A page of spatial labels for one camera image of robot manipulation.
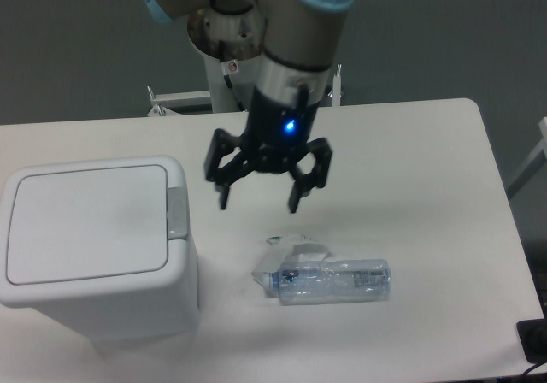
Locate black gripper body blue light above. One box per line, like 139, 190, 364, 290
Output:
241, 84, 317, 174

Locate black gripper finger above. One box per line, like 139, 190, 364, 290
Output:
286, 138, 332, 213
204, 128, 256, 210

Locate white plastic trash can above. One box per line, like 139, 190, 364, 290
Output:
1, 156, 200, 341

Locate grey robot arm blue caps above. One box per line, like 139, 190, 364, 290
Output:
145, 0, 355, 211

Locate crumpled white paper wrapper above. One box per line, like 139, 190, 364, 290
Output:
251, 233, 330, 284

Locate crushed clear plastic bottle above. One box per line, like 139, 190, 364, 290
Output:
259, 259, 391, 305

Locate black device at table edge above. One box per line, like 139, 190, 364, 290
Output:
516, 318, 546, 363

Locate white metal mounting frame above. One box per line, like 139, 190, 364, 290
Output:
146, 62, 344, 117

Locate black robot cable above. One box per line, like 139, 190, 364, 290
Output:
218, 39, 248, 113

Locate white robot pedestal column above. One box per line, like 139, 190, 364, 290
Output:
187, 7, 265, 113

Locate white frame at right edge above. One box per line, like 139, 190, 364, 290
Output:
505, 117, 546, 199

